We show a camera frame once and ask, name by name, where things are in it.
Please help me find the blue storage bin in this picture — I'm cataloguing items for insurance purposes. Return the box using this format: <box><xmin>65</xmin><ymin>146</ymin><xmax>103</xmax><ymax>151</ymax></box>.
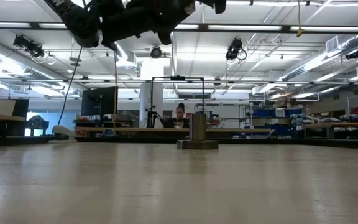
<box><xmin>252</xmin><ymin>107</ymin><xmax>276</xmax><ymax>118</ymax></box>
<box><xmin>261</xmin><ymin>124</ymin><xmax>298</xmax><ymax>138</ymax></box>
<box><xmin>285</xmin><ymin>107</ymin><xmax>304</xmax><ymax>118</ymax></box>

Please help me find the small blue object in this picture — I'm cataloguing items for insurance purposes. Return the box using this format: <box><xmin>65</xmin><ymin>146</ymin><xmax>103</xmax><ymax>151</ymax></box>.
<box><xmin>101</xmin><ymin>128</ymin><xmax>118</xmax><ymax>138</ymax></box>

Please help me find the thin black frame rail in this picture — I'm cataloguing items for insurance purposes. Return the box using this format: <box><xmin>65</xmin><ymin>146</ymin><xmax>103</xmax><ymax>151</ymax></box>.
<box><xmin>0</xmin><ymin>78</ymin><xmax>358</xmax><ymax>86</ymax></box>

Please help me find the large wooden desk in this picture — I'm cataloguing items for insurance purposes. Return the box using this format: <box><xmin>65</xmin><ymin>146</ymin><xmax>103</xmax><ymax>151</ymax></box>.
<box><xmin>75</xmin><ymin>126</ymin><xmax>272</xmax><ymax>140</ymax></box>

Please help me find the black hanging camera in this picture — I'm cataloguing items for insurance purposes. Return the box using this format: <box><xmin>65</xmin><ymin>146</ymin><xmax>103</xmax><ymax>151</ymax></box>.
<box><xmin>225</xmin><ymin>37</ymin><xmax>248</xmax><ymax>62</ymax></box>

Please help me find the black dome ceiling camera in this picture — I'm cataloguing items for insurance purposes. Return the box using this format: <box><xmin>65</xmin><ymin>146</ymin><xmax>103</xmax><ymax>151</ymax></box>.
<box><xmin>149</xmin><ymin>45</ymin><xmax>163</xmax><ymax>60</ymax></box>

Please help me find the yellow hanging plug cable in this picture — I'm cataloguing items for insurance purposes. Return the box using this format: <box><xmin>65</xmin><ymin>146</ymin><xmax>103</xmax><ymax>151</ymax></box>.
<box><xmin>296</xmin><ymin>0</ymin><xmax>306</xmax><ymax>39</ymax></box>

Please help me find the white building column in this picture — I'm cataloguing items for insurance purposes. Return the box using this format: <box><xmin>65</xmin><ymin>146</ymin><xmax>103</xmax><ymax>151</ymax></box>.
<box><xmin>139</xmin><ymin>58</ymin><xmax>165</xmax><ymax>125</ymax></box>

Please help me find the metal lamp socket base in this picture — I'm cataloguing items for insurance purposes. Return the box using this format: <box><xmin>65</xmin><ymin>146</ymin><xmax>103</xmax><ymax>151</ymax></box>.
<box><xmin>177</xmin><ymin>113</ymin><xmax>219</xmax><ymax>151</ymax></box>

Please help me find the black ceiling camera cluster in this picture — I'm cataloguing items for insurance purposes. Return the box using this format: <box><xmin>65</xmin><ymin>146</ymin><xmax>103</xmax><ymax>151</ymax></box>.
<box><xmin>12</xmin><ymin>34</ymin><xmax>45</xmax><ymax>59</ymax></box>

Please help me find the brown cardboard box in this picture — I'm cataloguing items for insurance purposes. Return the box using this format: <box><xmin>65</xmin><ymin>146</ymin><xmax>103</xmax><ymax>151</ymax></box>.
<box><xmin>273</xmin><ymin>96</ymin><xmax>295</xmax><ymax>108</ymax></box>

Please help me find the dark background machine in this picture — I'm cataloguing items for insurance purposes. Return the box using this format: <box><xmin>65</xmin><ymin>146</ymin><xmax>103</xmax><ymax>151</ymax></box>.
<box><xmin>25</xmin><ymin>115</ymin><xmax>50</xmax><ymax>137</ymax></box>

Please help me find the black cabinet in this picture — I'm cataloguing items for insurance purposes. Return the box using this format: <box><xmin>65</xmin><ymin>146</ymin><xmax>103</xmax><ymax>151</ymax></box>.
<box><xmin>11</xmin><ymin>98</ymin><xmax>30</xmax><ymax>137</ymax></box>

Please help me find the wooden workbench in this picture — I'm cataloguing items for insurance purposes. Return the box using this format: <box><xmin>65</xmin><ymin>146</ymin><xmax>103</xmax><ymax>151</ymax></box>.
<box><xmin>301</xmin><ymin>122</ymin><xmax>358</xmax><ymax>139</ymax></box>

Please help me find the white ceiling vent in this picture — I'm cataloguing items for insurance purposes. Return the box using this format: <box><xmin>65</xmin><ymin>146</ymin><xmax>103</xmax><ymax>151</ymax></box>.
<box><xmin>325</xmin><ymin>35</ymin><xmax>340</xmax><ymax>54</ymax></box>

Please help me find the person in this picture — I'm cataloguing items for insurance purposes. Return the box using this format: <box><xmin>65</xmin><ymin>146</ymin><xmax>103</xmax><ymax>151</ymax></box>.
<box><xmin>165</xmin><ymin>102</ymin><xmax>191</xmax><ymax>129</ymax></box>

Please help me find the black computer monitor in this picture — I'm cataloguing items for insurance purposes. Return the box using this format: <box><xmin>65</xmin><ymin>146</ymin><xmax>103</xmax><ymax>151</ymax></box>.
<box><xmin>81</xmin><ymin>86</ymin><xmax>119</xmax><ymax>118</ymax></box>

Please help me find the black hanging cable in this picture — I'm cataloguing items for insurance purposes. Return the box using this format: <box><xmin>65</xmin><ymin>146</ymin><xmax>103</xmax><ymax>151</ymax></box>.
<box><xmin>57</xmin><ymin>46</ymin><xmax>83</xmax><ymax>126</ymax></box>

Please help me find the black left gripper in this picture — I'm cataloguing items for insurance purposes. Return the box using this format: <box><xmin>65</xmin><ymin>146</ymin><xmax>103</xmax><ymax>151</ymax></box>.
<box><xmin>99</xmin><ymin>0</ymin><xmax>227</xmax><ymax>46</ymax></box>

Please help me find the black overhead frame beam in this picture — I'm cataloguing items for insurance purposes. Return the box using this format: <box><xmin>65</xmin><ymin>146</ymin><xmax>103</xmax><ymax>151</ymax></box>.
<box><xmin>0</xmin><ymin>21</ymin><xmax>358</xmax><ymax>34</ymax></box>

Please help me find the silver ceiling duct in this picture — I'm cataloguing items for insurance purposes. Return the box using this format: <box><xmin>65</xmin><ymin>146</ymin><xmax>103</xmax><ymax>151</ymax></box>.
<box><xmin>280</xmin><ymin>32</ymin><xmax>358</xmax><ymax>82</ymax></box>

